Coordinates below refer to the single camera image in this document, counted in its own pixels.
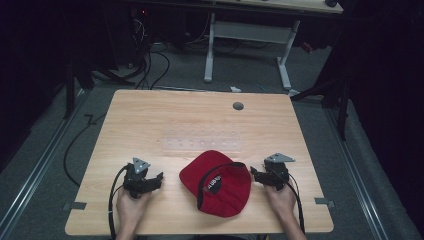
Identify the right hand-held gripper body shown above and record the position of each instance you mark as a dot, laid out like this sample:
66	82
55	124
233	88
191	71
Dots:
276	173

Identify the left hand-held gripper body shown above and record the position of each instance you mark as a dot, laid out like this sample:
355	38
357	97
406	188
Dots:
135	181

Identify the red baseball cap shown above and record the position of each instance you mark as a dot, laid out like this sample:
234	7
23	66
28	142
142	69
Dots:
226	196

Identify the person's left hand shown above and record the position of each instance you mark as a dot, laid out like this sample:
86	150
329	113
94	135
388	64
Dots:
130	208

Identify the person's right hand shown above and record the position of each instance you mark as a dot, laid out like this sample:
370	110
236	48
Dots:
281	200

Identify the grey tape piece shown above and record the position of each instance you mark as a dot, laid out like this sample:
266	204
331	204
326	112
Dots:
324	201
76	206

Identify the white paper scrap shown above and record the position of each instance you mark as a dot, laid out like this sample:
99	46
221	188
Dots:
235	89

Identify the black metal stand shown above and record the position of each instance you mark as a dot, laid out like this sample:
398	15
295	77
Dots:
341	100
70	86

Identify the black curtain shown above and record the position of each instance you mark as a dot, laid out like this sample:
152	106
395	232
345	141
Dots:
390	100

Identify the metal floor rail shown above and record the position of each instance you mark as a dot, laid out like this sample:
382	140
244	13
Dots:
356	173
40	163

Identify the white-frame desk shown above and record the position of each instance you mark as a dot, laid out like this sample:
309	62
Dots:
250	33

